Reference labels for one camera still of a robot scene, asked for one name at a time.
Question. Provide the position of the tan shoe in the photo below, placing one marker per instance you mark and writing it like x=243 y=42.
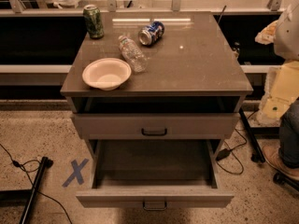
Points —
x=272 y=157

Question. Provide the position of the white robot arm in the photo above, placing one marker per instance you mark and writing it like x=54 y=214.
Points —
x=281 y=88

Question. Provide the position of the grey drawer cabinet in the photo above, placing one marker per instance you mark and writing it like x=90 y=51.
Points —
x=191 y=70

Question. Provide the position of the black chair wheel base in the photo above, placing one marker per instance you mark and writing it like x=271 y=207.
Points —
x=280 y=178

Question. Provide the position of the clear plastic water bottle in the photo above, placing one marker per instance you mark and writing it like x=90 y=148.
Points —
x=132 y=54

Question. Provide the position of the white paper bowl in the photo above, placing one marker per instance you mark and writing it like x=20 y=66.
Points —
x=106 y=74

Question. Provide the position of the black stand leg left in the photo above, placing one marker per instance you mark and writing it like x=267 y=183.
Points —
x=26 y=197

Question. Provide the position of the black stand leg right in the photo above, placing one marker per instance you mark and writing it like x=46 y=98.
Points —
x=257 y=155

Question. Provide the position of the black stand leg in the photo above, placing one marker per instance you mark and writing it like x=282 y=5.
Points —
x=26 y=197
x=257 y=155

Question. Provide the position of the person leg in jeans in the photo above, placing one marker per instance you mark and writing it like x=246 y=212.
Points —
x=289 y=136

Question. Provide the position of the green soda can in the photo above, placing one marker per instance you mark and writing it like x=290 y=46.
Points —
x=92 y=17

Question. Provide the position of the grey top drawer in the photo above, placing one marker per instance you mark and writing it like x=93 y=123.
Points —
x=154 y=126

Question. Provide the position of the grey drawer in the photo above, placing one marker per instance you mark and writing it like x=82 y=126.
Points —
x=154 y=175
x=154 y=126

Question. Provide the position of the blue soda can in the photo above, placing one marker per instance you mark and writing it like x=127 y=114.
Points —
x=149 y=34

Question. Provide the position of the tan robot gripper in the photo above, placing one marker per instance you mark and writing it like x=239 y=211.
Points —
x=288 y=36

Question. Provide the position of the blue tape cross mark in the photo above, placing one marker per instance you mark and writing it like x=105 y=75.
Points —
x=76 y=174

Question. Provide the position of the black power adapter with cable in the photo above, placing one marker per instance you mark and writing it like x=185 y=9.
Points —
x=227 y=151

